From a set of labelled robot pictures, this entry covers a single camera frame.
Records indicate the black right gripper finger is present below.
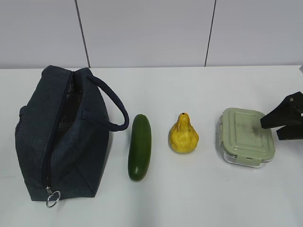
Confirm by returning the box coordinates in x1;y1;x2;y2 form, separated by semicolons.
260;92;303;129
276;125;303;140

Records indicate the green lidded glass container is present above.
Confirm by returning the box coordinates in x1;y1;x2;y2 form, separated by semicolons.
218;108;276;168

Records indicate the yellow pear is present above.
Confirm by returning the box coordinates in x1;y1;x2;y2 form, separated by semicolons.
169;112;199;154

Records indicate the green cucumber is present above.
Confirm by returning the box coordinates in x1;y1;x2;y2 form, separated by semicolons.
128;114;152;181

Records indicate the dark blue lunch bag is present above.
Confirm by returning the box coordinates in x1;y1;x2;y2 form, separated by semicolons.
15;65;129;202

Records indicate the metal zipper key ring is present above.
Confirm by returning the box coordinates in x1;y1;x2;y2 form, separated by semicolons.
45;186;62;209

